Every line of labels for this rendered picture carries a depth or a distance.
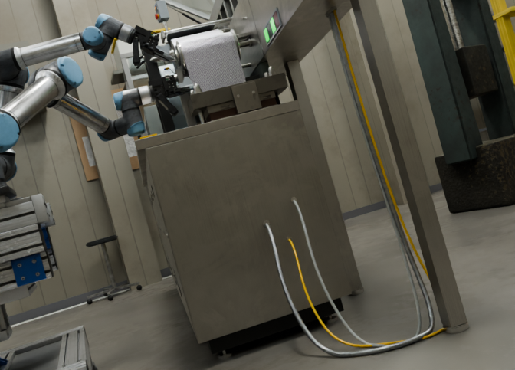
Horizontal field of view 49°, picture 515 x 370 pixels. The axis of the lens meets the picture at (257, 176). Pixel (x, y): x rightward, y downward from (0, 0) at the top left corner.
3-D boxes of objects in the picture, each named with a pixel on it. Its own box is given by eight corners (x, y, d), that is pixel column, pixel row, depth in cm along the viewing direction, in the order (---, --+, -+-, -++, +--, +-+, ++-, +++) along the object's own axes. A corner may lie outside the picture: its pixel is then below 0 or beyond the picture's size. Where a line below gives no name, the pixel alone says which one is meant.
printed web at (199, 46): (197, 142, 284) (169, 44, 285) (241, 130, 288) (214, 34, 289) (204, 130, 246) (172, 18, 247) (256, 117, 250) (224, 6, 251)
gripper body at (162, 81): (175, 73, 241) (147, 80, 239) (180, 93, 241) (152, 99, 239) (174, 78, 249) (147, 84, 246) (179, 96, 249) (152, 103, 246)
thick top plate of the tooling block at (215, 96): (191, 116, 241) (187, 103, 241) (279, 94, 249) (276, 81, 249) (193, 109, 225) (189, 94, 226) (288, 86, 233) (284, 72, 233)
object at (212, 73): (196, 104, 246) (185, 63, 247) (248, 91, 251) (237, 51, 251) (197, 103, 246) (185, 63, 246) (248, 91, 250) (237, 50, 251)
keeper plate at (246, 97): (237, 114, 229) (230, 87, 229) (260, 108, 231) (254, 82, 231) (238, 112, 226) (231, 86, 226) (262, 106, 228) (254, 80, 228)
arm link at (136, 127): (130, 139, 247) (123, 114, 248) (150, 132, 242) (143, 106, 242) (118, 139, 240) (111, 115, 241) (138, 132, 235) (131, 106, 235)
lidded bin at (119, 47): (171, 70, 568) (162, 42, 568) (178, 57, 526) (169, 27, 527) (119, 81, 551) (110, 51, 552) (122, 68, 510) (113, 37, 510)
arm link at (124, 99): (117, 114, 243) (112, 95, 244) (142, 108, 246) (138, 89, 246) (116, 111, 236) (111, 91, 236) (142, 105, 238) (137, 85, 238)
